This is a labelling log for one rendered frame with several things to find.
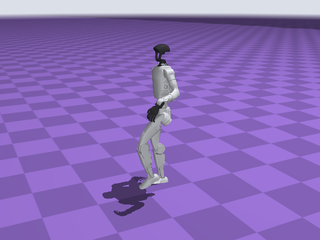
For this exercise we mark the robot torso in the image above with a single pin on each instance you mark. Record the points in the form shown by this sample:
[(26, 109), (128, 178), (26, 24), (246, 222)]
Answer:
[(161, 87)]

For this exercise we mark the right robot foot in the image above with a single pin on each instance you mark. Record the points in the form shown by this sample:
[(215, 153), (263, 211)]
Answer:
[(162, 180)]

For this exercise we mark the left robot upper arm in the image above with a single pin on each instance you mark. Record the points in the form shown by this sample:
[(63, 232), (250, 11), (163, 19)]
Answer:
[(170, 75)]

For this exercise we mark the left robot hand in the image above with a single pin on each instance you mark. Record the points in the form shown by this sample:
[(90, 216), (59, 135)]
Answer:
[(153, 111)]

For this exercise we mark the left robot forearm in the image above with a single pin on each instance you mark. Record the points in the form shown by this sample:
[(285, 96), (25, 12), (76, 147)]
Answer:
[(168, 98)]

